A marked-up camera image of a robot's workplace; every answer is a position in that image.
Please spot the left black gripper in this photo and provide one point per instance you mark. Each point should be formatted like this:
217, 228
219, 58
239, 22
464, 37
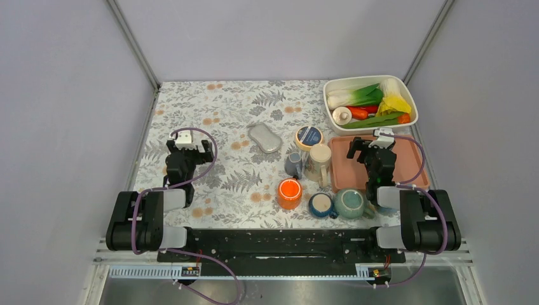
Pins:
202, 157

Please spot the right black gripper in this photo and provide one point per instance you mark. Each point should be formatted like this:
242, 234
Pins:
358, 145

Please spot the tall cream mug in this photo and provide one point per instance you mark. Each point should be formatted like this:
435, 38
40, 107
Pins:
317, 164

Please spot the dark blue mug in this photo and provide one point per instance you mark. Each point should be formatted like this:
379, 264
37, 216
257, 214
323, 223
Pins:
321, 205

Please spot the small grey mug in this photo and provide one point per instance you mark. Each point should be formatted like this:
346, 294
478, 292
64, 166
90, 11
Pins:
294, 165

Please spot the orange mug black handle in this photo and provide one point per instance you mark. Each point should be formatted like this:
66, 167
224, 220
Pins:
289, 193

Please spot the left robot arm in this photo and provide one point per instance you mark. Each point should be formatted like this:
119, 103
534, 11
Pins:
137, 221

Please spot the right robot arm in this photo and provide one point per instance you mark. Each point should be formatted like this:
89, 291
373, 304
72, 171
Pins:
427, 224

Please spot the teal green glazed mug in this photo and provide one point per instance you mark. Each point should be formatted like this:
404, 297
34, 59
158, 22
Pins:
351, 203

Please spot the toy green pea pod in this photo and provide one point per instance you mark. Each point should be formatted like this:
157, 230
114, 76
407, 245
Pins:
389, 119

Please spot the toy red chili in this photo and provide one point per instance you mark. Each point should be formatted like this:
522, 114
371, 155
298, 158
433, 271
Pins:
372, 109

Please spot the toy carrot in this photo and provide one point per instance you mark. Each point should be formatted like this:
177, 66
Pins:
358, 113

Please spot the pink plastic tray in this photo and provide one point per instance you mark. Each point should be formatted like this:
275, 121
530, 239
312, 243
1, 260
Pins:
349, 173

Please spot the toy white mushroom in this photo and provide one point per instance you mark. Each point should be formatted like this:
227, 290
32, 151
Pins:
342, 116

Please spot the toy bok choy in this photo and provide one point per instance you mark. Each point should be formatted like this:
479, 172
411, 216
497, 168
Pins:
362, 97

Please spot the toy napa cabbage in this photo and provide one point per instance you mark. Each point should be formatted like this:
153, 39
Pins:
390, 89

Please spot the white rectangular bin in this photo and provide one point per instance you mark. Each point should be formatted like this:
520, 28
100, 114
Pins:
354, 83

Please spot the floral tablecloth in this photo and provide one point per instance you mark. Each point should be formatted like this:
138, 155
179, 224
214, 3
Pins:
240, 191

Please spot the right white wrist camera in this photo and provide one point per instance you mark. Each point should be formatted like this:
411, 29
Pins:
381, 135

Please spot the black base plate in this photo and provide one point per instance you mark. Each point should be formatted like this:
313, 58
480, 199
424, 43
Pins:
291, 252

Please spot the white slotted cable duct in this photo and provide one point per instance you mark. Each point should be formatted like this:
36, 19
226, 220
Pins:
185, 273

